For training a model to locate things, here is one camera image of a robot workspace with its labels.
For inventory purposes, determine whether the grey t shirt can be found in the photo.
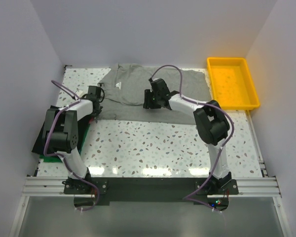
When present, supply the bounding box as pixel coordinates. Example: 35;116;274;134
98;64;212;125

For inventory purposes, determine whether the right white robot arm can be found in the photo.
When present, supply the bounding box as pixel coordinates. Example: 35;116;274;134
143;79;231;194

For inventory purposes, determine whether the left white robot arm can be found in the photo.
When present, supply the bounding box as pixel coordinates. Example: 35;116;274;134
42;86;105;194

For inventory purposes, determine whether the yellow plastic bin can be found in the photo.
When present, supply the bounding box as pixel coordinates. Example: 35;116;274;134
207;57;260;111

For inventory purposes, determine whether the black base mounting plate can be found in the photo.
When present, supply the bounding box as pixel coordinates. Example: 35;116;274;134
64;176;239;207

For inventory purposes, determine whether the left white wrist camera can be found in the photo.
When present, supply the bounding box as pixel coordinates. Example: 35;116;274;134
76;90;84;97

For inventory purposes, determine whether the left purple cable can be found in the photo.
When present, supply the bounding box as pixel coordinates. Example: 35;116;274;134
43;80;101;212

